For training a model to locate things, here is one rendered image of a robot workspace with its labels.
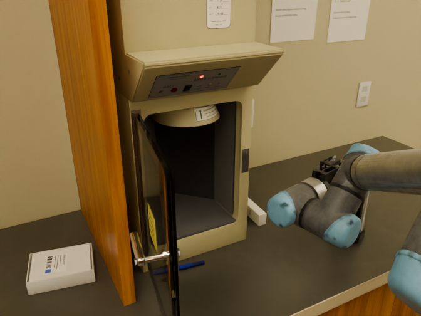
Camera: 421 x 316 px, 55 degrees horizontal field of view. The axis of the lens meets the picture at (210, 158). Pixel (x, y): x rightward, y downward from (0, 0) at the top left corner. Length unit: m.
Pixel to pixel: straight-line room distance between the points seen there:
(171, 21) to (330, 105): 1.10
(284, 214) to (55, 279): 0.58
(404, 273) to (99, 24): 0.60
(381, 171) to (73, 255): 0.79
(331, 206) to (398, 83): 1.33
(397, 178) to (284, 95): 1.01
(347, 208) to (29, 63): 0.93
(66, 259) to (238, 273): 0.45
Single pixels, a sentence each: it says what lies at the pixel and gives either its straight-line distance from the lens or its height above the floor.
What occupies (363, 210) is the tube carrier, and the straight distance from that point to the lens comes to 1.22.
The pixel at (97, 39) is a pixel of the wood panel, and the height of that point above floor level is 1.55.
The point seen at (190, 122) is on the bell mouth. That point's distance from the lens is 0.99.
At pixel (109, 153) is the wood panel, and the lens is 0.82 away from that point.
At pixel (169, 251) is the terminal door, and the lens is 0.69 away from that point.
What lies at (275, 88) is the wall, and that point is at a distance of 1.63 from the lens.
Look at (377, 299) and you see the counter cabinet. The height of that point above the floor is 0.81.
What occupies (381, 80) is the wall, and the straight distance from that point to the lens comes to 2.05.
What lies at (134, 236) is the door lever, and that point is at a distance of 0.79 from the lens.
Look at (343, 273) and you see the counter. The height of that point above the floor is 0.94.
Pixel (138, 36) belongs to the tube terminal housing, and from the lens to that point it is 0.88.
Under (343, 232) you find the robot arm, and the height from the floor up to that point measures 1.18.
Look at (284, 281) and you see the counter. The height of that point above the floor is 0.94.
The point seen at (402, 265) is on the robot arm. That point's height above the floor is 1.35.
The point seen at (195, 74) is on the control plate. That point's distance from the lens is 0.84.
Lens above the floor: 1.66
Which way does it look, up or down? 25 degrees down
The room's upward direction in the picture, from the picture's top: straight up
